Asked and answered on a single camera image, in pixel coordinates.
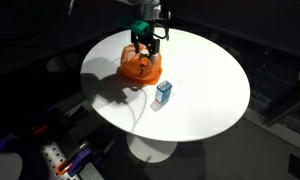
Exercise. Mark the white table pedestal base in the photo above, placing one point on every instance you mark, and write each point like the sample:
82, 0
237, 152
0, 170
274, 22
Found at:
151, 150

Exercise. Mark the blue and white carton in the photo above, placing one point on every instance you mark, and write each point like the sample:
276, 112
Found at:
163, 93

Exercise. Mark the orange plastic bowl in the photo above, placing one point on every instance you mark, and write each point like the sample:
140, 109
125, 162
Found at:
130, 70

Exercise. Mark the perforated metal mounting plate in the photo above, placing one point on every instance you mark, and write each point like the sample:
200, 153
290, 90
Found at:
51, 156

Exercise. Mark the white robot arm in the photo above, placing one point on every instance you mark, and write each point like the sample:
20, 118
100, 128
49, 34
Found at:
150, 8

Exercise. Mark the white capped small bottle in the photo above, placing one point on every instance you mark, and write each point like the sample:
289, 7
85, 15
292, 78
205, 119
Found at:
153, 59

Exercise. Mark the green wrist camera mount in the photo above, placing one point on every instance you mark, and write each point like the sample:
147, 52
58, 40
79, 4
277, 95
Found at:
138, 26

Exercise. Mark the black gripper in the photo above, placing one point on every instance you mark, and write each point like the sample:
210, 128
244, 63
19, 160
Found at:
150, 28

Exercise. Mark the syrup bottle with yellow cap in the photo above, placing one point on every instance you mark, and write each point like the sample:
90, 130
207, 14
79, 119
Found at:
143, 53

